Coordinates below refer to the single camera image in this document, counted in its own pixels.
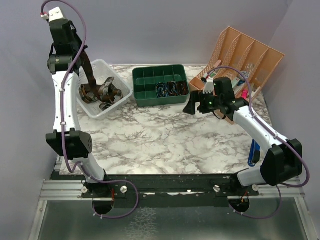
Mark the blue rolled tie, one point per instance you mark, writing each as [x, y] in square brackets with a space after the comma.
[161, 90]

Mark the brown red patterned tie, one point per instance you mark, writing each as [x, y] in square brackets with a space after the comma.
[88, 70]

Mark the dark orange rolled tie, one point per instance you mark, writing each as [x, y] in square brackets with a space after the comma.
[171, 90]

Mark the blue stapler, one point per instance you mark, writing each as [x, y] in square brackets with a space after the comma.
[254, 154]

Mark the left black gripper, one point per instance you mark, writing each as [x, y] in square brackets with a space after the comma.
[79, 44]

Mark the teal white box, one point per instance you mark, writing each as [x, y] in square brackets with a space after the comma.
[236, 82]

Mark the peach desk organizer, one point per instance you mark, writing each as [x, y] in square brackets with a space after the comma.
[244, 53]

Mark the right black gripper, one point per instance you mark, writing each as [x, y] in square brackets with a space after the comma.
[197, 96]

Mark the white plastic basket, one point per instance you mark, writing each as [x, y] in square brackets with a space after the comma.
[106, 76]

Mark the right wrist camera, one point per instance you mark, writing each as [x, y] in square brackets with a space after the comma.
[208, 85]

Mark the round tape tin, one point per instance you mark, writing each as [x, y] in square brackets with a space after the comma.
[245, 74]

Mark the pink highlighter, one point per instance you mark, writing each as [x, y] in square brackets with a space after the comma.
[244, 94]

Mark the brown rolled tie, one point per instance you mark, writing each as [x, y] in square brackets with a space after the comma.
[182, 88]

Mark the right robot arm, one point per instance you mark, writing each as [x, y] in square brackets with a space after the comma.
[282, 156]

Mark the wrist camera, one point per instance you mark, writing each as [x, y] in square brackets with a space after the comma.
[53, 15]
[208, 85]

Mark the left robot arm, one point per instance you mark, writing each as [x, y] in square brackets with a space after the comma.
[67, 57]

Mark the brown ties pile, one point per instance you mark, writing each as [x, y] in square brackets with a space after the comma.
[109, 94]

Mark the black mounting rail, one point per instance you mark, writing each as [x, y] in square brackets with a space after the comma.
[153, 190]

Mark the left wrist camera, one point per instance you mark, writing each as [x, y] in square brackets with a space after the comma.
[53, 15]

